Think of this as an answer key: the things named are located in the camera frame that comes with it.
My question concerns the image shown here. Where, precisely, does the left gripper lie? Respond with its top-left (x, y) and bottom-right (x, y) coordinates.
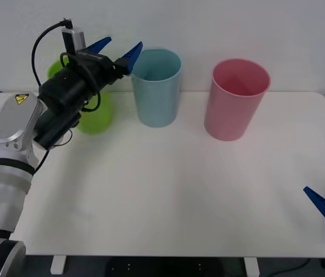
top-left (70, 36), bottom-right (143, 92)

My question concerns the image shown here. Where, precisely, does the pale blue plastic bin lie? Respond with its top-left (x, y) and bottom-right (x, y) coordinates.
top-left (130, 48), bottom-right (182, 128)

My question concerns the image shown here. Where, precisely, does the green plastic bin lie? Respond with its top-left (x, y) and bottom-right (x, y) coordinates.
top-left (48, 59), bottom-right (113, 136)

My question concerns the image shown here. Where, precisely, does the white table leg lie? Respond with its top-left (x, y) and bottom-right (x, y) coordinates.
top-left (50, 256), bottom-right (67, 275)
top-left (243, 256), bottom-right (260, 275)

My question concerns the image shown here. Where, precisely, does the pink plastic bin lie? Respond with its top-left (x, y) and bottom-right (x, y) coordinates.
top-left (203, 58), bottom-right (271, 142)

